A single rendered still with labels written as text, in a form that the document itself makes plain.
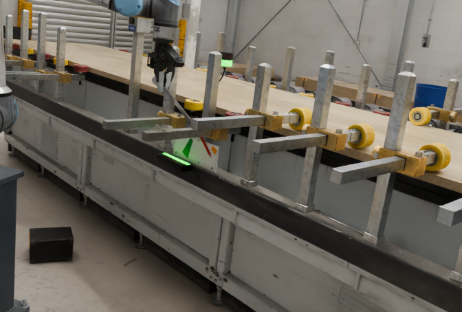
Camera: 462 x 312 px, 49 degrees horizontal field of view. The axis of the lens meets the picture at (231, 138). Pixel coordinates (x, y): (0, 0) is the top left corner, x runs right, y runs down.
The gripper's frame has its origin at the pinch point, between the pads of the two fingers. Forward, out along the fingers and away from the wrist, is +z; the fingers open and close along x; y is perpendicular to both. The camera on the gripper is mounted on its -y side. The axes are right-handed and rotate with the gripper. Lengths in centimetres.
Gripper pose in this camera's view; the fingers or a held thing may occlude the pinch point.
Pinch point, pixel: (163, 91)
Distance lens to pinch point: 197.7
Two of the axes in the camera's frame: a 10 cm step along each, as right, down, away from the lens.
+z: -1.2, 9.7, 2.3
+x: -7.2, 0.7, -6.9
